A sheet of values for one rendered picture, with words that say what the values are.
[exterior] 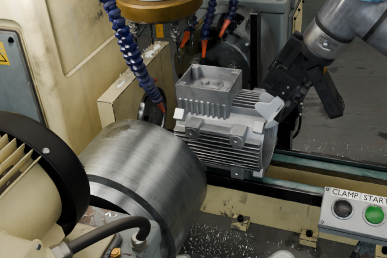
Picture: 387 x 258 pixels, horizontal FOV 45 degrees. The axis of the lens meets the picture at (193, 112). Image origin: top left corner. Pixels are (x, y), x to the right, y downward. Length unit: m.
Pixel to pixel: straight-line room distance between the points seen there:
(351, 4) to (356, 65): 1.05
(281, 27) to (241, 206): 0.56
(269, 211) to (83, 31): 0.59
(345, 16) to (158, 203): 0.42
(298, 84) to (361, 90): 0.82
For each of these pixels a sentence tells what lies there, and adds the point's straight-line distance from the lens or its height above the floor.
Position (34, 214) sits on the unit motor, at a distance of 0.56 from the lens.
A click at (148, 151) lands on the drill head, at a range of 0.82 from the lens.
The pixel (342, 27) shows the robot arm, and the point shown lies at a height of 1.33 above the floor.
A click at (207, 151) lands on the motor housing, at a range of 1.03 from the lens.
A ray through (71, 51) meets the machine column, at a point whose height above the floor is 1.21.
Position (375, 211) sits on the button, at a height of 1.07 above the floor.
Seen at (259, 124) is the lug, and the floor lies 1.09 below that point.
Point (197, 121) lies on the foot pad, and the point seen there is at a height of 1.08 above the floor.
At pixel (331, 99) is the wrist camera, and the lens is 0.90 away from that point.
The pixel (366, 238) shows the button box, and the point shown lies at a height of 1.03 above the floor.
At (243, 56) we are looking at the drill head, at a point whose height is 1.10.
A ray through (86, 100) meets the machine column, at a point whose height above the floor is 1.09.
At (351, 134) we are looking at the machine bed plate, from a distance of 1.47.
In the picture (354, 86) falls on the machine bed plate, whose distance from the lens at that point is 1.71.
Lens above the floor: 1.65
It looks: 33 degrees down
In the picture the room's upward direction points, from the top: 5 degrees counter-clockwise
